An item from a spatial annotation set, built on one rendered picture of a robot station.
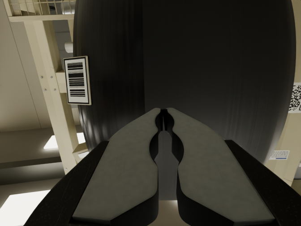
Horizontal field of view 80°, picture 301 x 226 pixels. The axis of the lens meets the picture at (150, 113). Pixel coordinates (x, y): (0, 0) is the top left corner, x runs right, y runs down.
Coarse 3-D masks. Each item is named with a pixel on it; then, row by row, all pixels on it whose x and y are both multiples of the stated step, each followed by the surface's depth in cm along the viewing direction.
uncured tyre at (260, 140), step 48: (96, 0) 22; (144, 0) 21; (192, 0) 21; (240, 0) 20; (288, 0) 23; (96, 48) 22; (144, 48) 21; (192, 48) 20; (240, 48) 20; (288, 48) 22; (96, 96) 22; (144, 96) 21; (192, 96) 21; (240, 96) 21; (288, 96) 24; (96, 144) 26; (240, 144) 23
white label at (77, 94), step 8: (80, 56) 22; (64, 64) 24; (72, 64) 23; (80, 64) 22; (64, 72) 24; (72, 72) 23; (80, 72) 23; (88, 72) 22; (72, 80) 23; (80, 80) 23; (88, 80) 22; (72, 88) 24; (80, 88) 23; (88, 88) 22; (72, 96) 24; (80, 96) 23; (88, 96) 23; (88, 104) 23
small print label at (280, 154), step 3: (279, 150) 48; (282, 150) 48; (285, 150) 48; (288, 150) 48; (273, 153) 48; (276, 153) 48; (279, 153) 48; (282, 153) 48; (285, 153) 48; (288, 153) 48; (273, 156) 49; (276, 156) 49; (279, 156) 49; (282, 156) 49; (285, 156) 49; (270, 159) 49; (273, 159) 49; (276, 159) 49; (279, 159) 49; (282, 159) 49; (285, 159) 49
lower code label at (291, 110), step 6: (294, 84) 41; (300, 84) 41; (294, 90) 42; (300, 90) 42; (294, 96) 42; (300, 96) 42; (294, 102) 43; (300, 102) 43; (294, 108) 43; (300, 108) 43
